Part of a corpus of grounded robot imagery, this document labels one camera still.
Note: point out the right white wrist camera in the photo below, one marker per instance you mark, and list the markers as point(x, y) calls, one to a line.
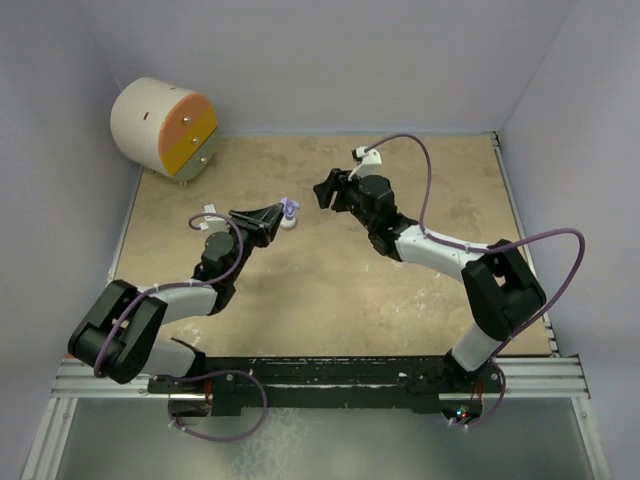
point(367, 160)

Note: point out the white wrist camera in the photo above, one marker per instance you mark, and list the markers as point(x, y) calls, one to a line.
point(210, 221)
point(367, 160)

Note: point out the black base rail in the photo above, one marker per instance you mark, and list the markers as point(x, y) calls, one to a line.
point(420, 384)

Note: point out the white earbud charging case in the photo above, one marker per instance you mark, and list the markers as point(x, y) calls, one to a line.
point(288, 222)

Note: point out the aluminium frame rail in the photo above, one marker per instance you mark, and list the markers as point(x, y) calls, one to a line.
point(319, 290)

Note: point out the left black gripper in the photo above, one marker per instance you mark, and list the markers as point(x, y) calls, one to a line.
point(261, 223)

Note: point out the round drawer cabinet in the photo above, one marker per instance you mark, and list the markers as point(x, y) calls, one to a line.
point(165, 128)

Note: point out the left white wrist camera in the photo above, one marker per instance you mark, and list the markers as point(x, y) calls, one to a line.
point(210, 221)

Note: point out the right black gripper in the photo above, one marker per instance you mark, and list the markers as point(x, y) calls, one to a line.
point(336, 180)

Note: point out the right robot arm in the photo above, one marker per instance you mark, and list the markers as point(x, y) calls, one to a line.
point(502, 291)

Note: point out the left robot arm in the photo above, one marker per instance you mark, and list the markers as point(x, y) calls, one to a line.
point(118, 336)

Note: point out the purple earbud charging case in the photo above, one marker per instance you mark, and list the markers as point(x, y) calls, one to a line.
point(290, 207)

